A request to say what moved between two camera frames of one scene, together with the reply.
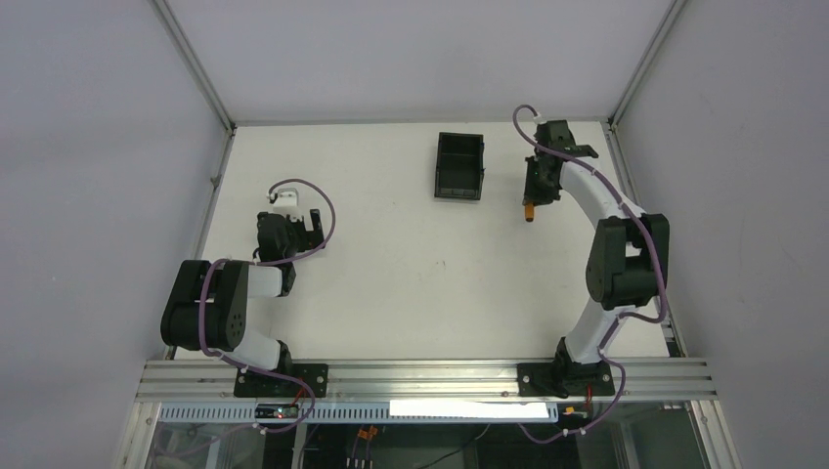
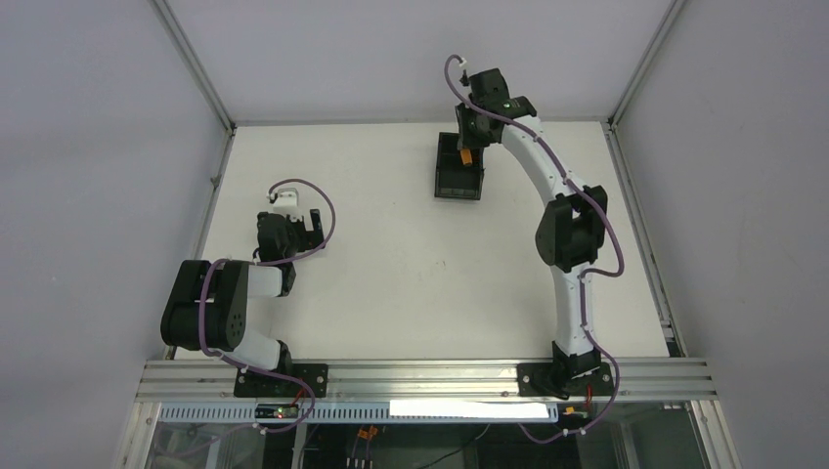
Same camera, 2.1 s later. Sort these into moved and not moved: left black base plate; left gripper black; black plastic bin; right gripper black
Moved: right gripper black
Not moved: left gripper black; black plastic bin; left black base plate
